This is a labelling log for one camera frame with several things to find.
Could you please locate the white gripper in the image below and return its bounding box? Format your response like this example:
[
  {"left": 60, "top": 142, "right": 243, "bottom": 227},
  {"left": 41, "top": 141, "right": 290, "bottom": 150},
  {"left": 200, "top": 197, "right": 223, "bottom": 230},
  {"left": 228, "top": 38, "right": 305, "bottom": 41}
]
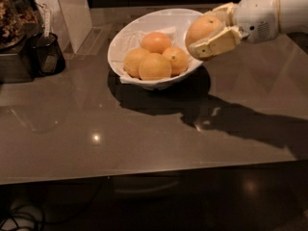
[{"left": 188, "top": 0, "right": 279, "bottom": 61}]

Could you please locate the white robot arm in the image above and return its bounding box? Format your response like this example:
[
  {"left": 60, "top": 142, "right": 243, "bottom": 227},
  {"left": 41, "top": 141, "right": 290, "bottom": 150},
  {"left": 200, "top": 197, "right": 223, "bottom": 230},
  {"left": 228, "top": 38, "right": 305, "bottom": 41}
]
[{"left": 185, "top": 0, "right": 308, "bottom": 61}]

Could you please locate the white oval bowl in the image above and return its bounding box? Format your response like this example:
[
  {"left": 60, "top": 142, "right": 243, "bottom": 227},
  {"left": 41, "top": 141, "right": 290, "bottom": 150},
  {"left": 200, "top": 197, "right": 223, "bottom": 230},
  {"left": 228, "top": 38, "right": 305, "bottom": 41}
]
[{"left": 107, "top": 8, "right": 208, "bottom": 91}]

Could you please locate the hidden back orange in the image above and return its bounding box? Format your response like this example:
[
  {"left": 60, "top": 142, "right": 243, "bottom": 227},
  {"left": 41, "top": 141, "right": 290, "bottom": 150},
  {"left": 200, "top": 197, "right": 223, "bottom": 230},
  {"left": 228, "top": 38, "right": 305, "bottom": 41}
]
[{"left": 141, "top": 32, "right": 172, "bottom": 54}]

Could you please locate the white paper napkin liner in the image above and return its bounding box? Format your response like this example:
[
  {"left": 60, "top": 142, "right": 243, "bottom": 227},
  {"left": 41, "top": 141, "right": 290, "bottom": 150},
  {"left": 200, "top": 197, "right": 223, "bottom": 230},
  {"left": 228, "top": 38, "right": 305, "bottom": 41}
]
[{"left": 108, "top": 26, "right": 201, "bottom": 90}]

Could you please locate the white upright board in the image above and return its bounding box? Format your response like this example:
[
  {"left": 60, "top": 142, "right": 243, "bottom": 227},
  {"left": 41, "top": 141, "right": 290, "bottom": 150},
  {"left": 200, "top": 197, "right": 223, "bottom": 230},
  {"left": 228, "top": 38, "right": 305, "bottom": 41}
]
[{"left": 36, "top": 0, "right": 92, "bottom": 53}]

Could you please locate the white tag in cup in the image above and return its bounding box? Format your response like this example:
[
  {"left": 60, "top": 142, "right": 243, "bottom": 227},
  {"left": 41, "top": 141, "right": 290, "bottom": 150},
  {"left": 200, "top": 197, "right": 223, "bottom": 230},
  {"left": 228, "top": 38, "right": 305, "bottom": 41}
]
[{"left": 40, "top": 4, "right": 51, "bottom": 38}]

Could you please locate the black mesh cup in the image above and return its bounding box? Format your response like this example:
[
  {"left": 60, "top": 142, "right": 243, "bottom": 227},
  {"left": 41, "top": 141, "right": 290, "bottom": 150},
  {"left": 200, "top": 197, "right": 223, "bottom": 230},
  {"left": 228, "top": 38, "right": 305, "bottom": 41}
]
[{"left": 26, "top": 33, "right": 65, "bottom": 76}]

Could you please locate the glass jar with granola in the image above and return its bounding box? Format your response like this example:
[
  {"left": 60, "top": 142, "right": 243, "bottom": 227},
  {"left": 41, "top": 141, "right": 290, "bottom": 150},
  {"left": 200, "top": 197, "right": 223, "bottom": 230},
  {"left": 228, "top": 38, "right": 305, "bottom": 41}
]
[{"left": 0, "top": 0, "right": 38, "bottom": 51}]

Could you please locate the dark metal box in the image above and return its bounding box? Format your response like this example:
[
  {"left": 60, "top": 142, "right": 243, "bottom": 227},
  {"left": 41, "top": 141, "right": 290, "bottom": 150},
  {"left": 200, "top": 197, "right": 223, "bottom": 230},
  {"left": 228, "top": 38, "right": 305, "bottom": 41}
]
[{"left": 0, "top": 39, "right": 38, "bottom": 84}]

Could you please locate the black cable under table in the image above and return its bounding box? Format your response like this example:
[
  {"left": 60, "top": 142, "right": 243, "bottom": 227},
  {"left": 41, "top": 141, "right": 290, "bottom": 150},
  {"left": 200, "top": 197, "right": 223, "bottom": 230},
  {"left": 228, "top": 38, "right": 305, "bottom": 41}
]
[{"left": 0, "top": 205, "right": 46, "bottom": 231}]

